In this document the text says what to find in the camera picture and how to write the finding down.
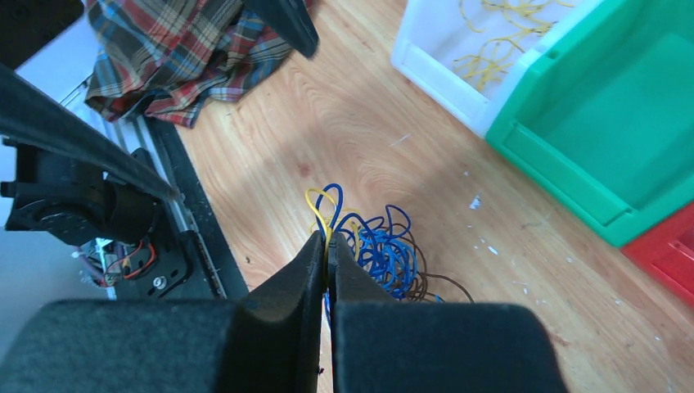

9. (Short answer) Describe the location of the green plastic bin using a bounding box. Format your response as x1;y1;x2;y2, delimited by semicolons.
486;1;693;247

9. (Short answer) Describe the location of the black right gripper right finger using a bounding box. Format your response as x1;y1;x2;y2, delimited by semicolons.
328;235;567;392

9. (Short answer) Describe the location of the white translucent plastic bin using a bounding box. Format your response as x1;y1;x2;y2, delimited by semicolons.
390;0;599;138

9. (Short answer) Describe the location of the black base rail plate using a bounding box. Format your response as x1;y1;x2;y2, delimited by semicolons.
70;116;250;302

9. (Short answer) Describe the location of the red plastic bin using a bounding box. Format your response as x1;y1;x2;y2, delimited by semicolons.
620;203;693;306

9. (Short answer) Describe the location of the blue cable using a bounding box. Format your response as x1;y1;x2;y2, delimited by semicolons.
314;183;421;300

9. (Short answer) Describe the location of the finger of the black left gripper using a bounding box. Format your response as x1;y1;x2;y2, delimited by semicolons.
244;0;319;59

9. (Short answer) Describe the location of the plaid cloth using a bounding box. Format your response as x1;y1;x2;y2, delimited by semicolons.
84;1;292;128

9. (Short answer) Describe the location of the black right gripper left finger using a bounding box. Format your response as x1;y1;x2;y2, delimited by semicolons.
1;233;325;392

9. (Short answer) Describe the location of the yellow cable piece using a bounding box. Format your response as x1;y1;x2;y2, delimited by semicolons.
453;0;576;93

